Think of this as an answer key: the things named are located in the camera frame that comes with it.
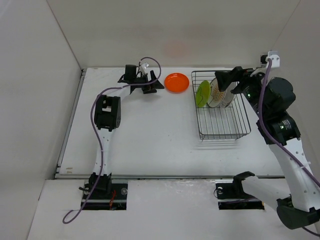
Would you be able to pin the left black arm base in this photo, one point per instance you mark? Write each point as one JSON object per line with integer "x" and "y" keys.
{"x": 109, "y": 194}

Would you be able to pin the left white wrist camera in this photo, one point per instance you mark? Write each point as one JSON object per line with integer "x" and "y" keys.
{"x": 143, "y": 67}

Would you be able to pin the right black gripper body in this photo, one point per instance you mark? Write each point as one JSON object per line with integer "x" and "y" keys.
{"x": 250, "y": 86}

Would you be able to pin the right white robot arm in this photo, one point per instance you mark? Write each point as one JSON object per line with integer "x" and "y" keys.
{"x": 300, "y": 207}

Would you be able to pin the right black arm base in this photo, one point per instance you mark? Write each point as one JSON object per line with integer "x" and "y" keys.
{"x": 231, "y": 196}

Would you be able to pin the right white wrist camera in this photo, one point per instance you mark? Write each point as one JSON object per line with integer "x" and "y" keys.
{"x": 273, "y": 55}

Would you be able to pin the grey wire dish rack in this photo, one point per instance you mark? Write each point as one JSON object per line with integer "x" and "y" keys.
{"x": 218, "y": 123}

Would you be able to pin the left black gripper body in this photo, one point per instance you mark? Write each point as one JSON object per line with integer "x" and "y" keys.
{"x": 142, "y": 80}

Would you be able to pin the orange sunburst pattern plate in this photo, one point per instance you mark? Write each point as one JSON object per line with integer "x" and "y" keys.
{"x": 216, "y": 97}

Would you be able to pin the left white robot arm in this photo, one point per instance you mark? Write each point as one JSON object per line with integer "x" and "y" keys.
{"x": 106, "y": 116}

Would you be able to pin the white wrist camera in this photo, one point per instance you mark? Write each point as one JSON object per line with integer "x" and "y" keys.
{"x": 143, "y": 67}
{"x": 273, "y": 55}

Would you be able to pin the white plate green red rim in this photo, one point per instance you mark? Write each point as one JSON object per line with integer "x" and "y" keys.
{"x": 228, "y": 96}

